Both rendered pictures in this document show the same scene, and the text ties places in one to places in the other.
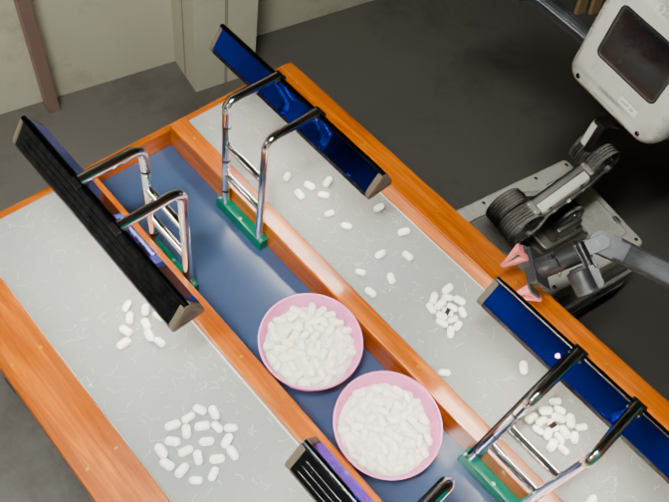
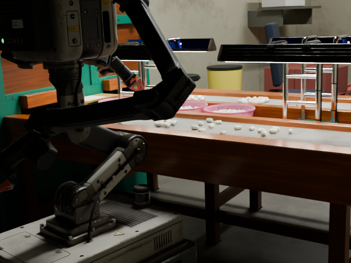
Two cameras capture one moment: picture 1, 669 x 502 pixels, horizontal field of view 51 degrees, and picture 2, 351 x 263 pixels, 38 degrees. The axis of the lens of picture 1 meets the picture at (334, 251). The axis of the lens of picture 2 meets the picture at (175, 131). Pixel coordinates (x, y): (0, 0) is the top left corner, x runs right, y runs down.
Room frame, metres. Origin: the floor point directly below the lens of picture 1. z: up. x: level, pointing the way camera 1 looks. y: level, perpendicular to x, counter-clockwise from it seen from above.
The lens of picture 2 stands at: (3.35, -0.37, 1.24)
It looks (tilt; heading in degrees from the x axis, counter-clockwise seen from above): 13 degrees down; 178
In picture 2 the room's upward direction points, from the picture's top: 2 degrees counter-clockwise
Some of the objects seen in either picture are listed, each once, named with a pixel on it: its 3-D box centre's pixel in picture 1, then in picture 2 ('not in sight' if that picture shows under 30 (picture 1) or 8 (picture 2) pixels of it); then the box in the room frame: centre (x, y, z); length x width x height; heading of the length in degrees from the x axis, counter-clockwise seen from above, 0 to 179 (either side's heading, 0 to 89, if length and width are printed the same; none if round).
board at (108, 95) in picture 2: not in sight; (92, 98); (0.24, -0.76, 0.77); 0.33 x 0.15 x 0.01; 144
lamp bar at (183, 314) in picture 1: (102, 214); (328, 44); (0.80, 0.51, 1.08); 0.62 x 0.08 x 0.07; 54
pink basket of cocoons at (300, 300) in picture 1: (309, 347); (229, 117); (0.79, 0.00, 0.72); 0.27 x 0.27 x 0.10
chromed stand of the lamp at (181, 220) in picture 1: (139, 239); (323, 81); (0.87, 0.46, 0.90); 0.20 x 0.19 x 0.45; 54
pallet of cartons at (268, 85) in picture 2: not in sight; (315, 82); (-3.73, 1.89, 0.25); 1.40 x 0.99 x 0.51; 134
